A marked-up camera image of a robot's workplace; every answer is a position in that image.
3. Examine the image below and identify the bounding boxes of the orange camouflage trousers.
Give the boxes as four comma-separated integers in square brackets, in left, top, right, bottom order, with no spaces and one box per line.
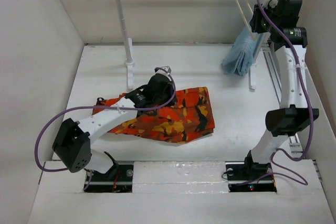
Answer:
[109,87,215,143]

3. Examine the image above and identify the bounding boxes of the light blue hanging garment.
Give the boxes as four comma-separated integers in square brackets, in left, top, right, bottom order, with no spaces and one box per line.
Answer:
[222,27,263,76]

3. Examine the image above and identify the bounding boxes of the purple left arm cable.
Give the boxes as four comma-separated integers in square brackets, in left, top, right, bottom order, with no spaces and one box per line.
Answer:
[34,67,177,190]

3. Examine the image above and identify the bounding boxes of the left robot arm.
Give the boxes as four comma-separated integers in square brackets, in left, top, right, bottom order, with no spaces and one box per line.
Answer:
[53,69,175,180]

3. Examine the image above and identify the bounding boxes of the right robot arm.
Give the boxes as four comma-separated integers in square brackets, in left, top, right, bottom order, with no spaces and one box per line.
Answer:
[236,0,319,180]

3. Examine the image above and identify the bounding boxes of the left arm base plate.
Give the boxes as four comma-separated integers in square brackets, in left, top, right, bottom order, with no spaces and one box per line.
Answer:
[83,161,134,193]

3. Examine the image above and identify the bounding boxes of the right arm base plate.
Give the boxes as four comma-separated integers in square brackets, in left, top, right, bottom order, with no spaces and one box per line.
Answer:
[222,162,277,193]

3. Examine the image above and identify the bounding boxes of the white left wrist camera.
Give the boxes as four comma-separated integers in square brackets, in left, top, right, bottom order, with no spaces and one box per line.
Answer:
[154,66,172,76]

